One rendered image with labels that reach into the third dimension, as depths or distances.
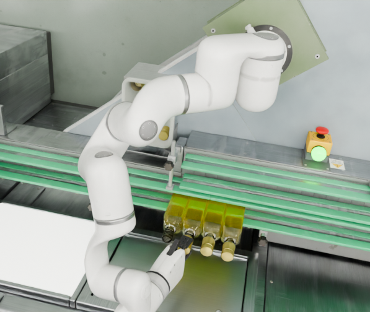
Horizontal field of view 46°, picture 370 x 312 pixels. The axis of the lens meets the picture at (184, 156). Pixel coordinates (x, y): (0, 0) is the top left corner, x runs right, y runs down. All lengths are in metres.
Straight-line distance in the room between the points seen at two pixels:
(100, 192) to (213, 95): 0.30
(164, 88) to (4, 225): 0.84
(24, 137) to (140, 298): 0.86
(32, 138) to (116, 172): 0.79
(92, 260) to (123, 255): 0.39
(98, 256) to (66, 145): 0.64
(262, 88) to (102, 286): 0.55
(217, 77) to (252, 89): 0.11
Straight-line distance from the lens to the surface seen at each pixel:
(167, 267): 1.07
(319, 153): 1.37
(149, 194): 1.46
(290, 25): 1.25
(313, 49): 1.27
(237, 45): 0.90
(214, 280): 1.32
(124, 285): 0.95
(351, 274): 1.53
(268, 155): 1.39
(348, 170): 1.42
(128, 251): 1.38
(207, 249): 1.20
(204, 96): 0.90
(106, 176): 0.85
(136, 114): 0.82
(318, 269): 1.50
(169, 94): 0.85
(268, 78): 0.96
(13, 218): 1.54
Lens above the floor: 2.06
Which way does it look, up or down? 59 degrees down
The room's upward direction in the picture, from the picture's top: 157 degrees counter-clockwise
